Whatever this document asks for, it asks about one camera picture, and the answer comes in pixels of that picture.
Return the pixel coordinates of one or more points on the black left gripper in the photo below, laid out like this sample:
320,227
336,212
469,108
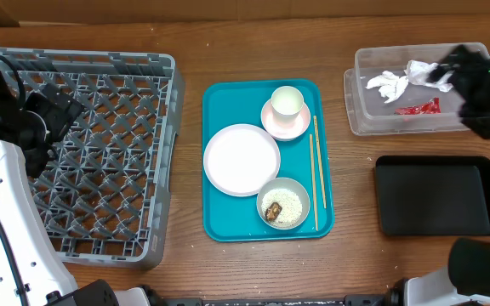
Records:
62,117

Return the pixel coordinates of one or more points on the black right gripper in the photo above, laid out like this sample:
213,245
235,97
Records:
458,68

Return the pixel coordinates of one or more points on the red snack wrapper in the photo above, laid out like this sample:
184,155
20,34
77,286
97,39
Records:
431,107

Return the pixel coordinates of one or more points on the white napkin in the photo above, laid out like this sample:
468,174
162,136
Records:
391,87

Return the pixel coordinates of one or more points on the pale green cup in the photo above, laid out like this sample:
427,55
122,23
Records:
286,102

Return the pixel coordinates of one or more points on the pink small bowl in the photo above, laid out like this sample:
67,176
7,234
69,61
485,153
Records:
285,131

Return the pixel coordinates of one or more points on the wooden chopstick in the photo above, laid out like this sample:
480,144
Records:
319,158
313,181

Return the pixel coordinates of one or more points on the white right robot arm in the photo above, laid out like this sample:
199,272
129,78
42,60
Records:
466,278

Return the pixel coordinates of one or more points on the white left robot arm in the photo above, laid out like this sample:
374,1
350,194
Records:
31,272

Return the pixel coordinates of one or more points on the grey plastic dish rack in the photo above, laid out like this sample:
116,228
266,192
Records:
104,198

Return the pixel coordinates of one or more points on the clear plastic bin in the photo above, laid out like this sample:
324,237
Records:
367,111

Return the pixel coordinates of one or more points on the black plastic tray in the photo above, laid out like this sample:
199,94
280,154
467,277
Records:
433,195

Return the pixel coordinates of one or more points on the white round plate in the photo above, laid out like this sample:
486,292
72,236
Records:
240,159

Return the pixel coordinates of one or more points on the teal plastic tray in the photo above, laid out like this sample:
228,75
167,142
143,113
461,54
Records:
228,218

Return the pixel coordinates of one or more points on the grey bowl with rice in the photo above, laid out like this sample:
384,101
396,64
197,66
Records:
292,197

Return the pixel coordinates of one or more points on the brown food piece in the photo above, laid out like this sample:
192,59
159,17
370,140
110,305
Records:
272,211

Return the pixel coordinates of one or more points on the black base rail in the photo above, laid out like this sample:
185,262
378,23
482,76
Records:
349,300

